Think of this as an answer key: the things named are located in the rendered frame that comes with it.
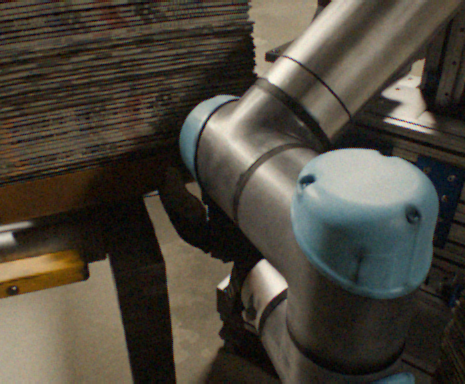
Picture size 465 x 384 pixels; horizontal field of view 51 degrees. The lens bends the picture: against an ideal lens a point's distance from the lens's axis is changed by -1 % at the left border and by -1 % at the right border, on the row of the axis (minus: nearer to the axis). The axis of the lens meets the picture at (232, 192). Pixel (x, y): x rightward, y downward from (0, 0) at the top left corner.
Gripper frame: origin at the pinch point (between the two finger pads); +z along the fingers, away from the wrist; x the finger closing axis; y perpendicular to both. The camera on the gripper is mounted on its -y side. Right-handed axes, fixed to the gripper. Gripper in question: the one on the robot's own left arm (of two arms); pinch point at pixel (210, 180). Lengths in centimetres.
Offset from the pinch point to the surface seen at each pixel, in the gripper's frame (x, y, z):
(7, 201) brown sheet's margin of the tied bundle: 21.7, 3.6, -2.2
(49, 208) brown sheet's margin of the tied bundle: 18.0, 1.9, -2.2
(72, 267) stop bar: 16.4, 1.8, -12.3
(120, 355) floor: 15, -80, 45
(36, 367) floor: 37, -80, 48
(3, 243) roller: 23.0, -0.2, -3.9
